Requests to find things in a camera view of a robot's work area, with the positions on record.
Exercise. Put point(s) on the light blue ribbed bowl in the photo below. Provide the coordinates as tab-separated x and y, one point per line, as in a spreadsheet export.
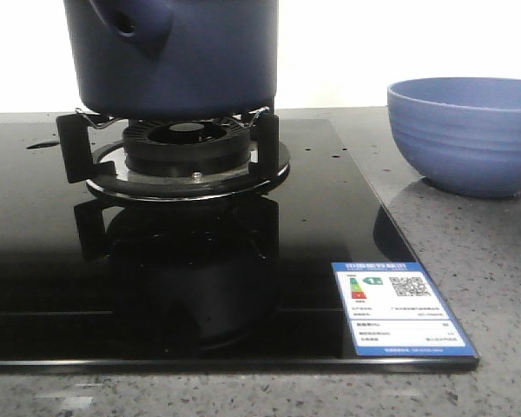
461	133

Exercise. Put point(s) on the dark blue cooking pot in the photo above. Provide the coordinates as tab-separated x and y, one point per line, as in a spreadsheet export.
174	59

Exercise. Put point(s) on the black pot support grate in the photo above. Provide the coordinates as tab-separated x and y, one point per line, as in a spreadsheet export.
106	166

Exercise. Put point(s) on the black round gas burner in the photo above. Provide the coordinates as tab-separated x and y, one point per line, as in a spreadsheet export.
177	149

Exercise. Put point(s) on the blue energy efficiency label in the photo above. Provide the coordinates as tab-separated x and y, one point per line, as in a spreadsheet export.
393	309

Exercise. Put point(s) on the black glass gas cooktop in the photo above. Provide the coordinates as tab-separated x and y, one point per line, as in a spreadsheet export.
243	284

